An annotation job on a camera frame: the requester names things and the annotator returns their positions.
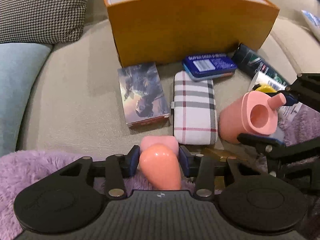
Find peach glossy bottle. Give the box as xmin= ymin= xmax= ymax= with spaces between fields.
xmin=139 ymin=135 xmax=181 ymax=190

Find pink square bottle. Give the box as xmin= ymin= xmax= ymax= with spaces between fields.
xmin=219 ymin=91 xmax=286 ymax=144

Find dark green Clear shampoo bottle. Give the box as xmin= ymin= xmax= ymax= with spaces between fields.
xmin=231 ymin=43 xmax=289 ymax=86

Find purple fluffy blanket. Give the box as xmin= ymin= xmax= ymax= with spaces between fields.
xmin=1 ymin=106 xmax=319 ymax=239

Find plaid white case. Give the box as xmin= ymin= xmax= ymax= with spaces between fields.
xmin=171 ymin=70 xmax=218 ymax=145

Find illustrated card box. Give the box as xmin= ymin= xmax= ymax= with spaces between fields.
xmin=117 ymin=62 xmax=170 ymax=128

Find beige sofa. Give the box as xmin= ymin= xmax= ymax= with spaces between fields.
xmin=16 ymin=0 xmax=319 ymax=158

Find yellow tape measure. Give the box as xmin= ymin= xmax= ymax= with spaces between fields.
xmin=252 ymin=84 xmax=277 ymax=93

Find white barcode tube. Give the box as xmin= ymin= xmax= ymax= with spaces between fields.
xmin=248 ymin=72 xmax=285 ymax=92

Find blue Super Deer tin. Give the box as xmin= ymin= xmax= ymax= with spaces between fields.
xmin=182 ymin=53 xmax=237 ymax=81

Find blue white pillow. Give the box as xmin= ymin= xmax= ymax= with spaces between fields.
xmin=301 ymin=10 xmax=320 ymax=41

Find light blue cushion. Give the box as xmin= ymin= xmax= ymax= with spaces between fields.
xmin=0 ymin=43 xmax=53 ymax=156

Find orange cardboard box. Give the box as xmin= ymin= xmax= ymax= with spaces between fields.
xmin=104 ymin=0 xmax=279 ymax=67

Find houndstooth cushion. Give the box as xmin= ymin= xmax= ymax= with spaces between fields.
xmin=1 ymin=0 xmax=88 ymax=44

